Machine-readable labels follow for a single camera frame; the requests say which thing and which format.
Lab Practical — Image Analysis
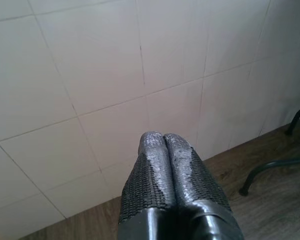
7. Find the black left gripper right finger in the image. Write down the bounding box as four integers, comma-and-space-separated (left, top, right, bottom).
162, 132, 246, 240

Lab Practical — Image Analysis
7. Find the dark curved metal leg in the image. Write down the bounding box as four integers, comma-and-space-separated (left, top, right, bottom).
239, 156, 300, 196
284, 106, 300, 136

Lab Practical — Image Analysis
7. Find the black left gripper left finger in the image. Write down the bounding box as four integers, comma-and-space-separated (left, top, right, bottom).
116, 131, 175, 240

